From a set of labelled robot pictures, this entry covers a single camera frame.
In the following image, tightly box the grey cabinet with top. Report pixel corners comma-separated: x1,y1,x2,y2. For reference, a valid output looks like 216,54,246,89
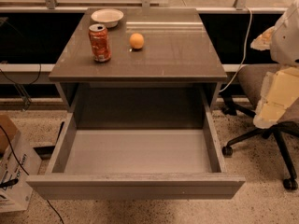
50,8,226,129

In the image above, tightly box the open grey top drawer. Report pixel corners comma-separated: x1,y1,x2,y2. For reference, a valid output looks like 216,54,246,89
27,86,245,200

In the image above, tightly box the white cardboard box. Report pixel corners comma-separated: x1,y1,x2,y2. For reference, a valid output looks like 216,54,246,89
0,115,41,213

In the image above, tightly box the black cable on left wall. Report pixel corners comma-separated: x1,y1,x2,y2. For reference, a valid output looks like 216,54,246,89
0,63,43,86

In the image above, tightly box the white cable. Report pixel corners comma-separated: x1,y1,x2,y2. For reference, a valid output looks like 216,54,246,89
219,7,253,94

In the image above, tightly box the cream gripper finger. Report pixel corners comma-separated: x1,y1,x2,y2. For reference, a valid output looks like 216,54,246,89
250,26,275,51
253,67,299,129

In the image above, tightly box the grey office chair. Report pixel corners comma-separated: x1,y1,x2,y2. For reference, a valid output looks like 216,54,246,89
221,64,299,190

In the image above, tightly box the red coke can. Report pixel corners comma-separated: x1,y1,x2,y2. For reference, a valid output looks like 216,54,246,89
89,23,111,63

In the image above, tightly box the black cable on floor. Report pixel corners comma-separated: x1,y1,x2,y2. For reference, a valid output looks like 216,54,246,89
0,124,65,224

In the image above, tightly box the orange fruit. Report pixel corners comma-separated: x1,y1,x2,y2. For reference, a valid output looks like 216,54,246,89
129,33,144,49

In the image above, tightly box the white bowl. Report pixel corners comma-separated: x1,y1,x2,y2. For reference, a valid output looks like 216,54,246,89
91,8,123,28

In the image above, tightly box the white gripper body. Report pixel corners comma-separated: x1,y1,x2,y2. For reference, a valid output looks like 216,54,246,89
270,0,299,66

